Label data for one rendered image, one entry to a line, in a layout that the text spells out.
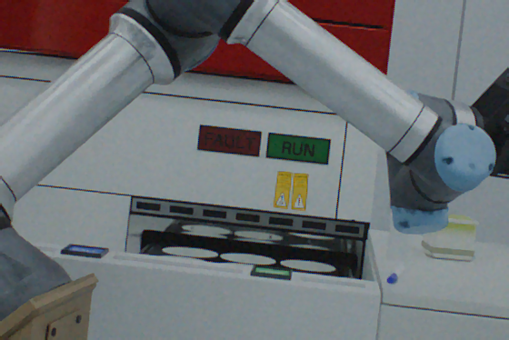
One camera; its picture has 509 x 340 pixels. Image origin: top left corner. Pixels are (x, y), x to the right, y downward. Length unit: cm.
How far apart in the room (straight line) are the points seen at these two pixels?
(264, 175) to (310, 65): 79
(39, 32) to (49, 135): 76
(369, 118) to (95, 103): 34
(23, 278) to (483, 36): 261
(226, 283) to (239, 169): 63
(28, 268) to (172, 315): 39
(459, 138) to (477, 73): 228
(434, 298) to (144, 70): 49
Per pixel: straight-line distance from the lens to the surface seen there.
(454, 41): 366
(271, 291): 155
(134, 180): 219
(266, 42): 139
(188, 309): 157
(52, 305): 121
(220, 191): 217
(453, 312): 158
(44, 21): 217
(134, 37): 148
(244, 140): 216
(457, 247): 190
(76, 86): 145
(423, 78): 365
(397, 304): 156
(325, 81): 139
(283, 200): 216
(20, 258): 123
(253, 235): 216
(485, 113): 167
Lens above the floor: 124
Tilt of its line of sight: 3 degrees down
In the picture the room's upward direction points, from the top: 6 degrees clockwise
